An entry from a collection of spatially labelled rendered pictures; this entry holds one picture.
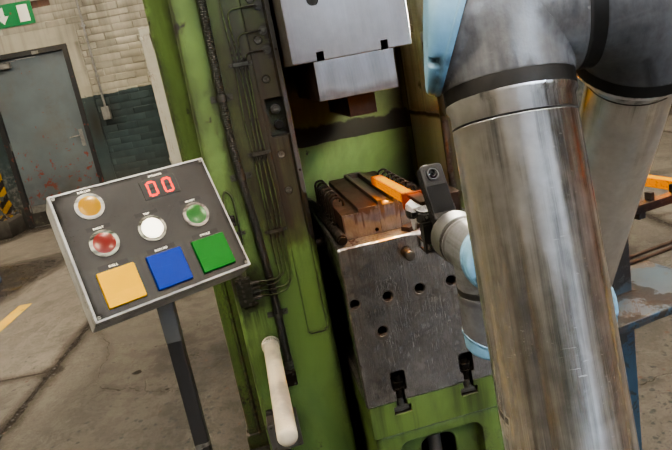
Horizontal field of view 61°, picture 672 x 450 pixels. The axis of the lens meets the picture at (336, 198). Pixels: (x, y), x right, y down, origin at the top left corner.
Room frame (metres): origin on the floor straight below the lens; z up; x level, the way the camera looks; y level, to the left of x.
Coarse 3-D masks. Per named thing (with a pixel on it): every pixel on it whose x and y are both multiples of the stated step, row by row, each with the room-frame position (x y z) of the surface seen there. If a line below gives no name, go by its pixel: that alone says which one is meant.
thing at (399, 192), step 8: (376, 176) 1.49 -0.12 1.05; (376, 184) 1.45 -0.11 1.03; (384, 184) 1.37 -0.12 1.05; (392, 184) 1.35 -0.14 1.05; (392, 192) 1.31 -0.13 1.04; (400, 192) 1.24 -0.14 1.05; (408, 192) 1.20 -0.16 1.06; (416, 192) 1.20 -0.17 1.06; (400, 200) 1.25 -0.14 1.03; (408, 200) 1.19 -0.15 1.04; (416, 200) 1.13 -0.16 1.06; (424, 200) 1.11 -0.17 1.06
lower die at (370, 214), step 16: (368, 176) 1.78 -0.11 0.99; (336, 192) 1.69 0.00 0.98; (352, 192) 1.60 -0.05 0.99; (368, 192) 1.53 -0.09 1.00; (336, 208) 1.50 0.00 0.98; (352, 208) 1.46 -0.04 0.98; (368, 208) 1.42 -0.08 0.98; (384, 208) 1.42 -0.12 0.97; (400, 208) 1.43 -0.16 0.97; (352, 224) 1.41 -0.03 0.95; (368, 224) 1.42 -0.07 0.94; (384, 224) 1.42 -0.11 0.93; (400, 224) 1.43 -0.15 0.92
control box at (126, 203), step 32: (192, 160) 1.32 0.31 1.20; (96, 192) 1.19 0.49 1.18; (128, 192) 1.22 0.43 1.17; (160, 192) 1.24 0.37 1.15; (192, 192) 1.27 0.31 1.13; (64, 224) 1.13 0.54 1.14; (96, 224) 1.15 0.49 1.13; (128, 224) 1.17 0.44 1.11; (192, 224) 1.22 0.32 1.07; (224, 224) 1.25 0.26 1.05; (64, 256) 1.14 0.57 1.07; (96, 256) 1.11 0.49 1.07; (128, 256) 1.13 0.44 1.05; (192, 256) 1.18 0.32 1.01; (96, 288) 1.07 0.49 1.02; (192, 288) 1.15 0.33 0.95; (96, 320) 1.04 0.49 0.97
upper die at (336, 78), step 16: (304, 64) 1.56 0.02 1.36; (320, 64) 1.41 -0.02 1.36; (336, 64) 1.41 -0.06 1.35; (352, 64) 1.42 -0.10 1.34; (368, 64) 1.43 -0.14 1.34; (384, 64) 1.43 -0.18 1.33; (304, 80) 1.61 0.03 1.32; (320, 80) 1.41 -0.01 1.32; (336, 80) 1.41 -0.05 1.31; (352, 80) 1.42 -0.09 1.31; (368, 80) 1.43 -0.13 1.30; (384, 80) 1.43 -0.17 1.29; (304, 96) 1.67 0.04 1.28; (320, 96) 1.41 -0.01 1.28; (336, 96) 1.41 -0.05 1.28
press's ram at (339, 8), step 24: (288, 0) 1.40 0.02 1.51; (312, 0) 1.41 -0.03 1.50; (336, 0) 1.42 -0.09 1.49; (360, 0) 1.43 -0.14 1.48; (384, 0) 1.44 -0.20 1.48; (288, 24) 1.40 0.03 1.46; (312, 24) 1.41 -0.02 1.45; (336, 24) 1.42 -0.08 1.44; (360, 24) 1.43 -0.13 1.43; (384, 24) 1.43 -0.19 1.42; (408, 24) 1.44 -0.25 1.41; (288, 48) 1.41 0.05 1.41; (312, 48) 1.41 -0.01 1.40; (336, 48) 1.42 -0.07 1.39; (360, 48) 1.42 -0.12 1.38; (384, 48) 1.47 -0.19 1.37
